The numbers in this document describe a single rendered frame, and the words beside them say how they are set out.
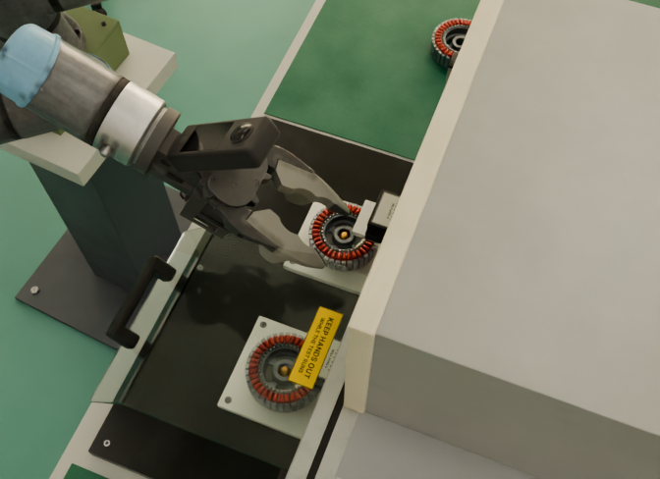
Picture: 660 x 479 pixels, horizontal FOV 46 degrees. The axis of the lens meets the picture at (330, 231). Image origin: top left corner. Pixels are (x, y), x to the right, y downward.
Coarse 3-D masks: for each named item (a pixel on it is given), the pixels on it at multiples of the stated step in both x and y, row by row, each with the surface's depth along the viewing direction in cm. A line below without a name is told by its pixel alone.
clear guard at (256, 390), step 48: (192, 240) 95; (240, 240) 92; (192, 288) 89; (240, 288) 89; (288, 288) 89; (336, 288) 89; (144, 336) 88; (192, 336) 86; (240, 336) 86; (288, 336) 86; (336, 336) 86; (144, 384) 83; (192, 384) 83; (240, 384) 83; (288, 384) 83; (192, 432) 81; (240, 432) 81; (288, 432) 81
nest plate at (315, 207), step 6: (312, 204) 128; (318, 204) 128; (312, 210) 127; (318, 210) 127; (306, 216) 127; (312, 216) 127; (306, 222) 126; (306, 228) 126; (300, 234) 125; (306, 234) 125; (330, 234) 125; (306, 240) 125; (330, 240) 125; (378, 246) 124; (372, 258) 123; (366, 264) 122; (360, 270) 122; (366, 270) 122
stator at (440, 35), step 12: (444, 24) 148; (456, 24) 148; (468, 24) 148; (432, 36) 147; (444, 36) 147; (456, 36) 148; (432, 48) 147; (444, 48) 145; (456, 48) 147; (444, 60) 145
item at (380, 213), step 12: (384, 192) 113; (372, 204) 116; (384, 204) 112; (396, 204) 112; (360, 216) 115; (372, 216) 111; (384, 216) 111; (360, 228) 114; (372, 228) 111; (384, 228) 110; (372, 240) 113
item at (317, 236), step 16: (352, 208) 123; (320, 224) 122; (336, 224) 124; (352, 224) 124; (320, 240) 120; (336, 240) 122; (352, 240) 122; (368, 240) 120; (336, 256) 119; (352, 256) 119; (368, 256) 120
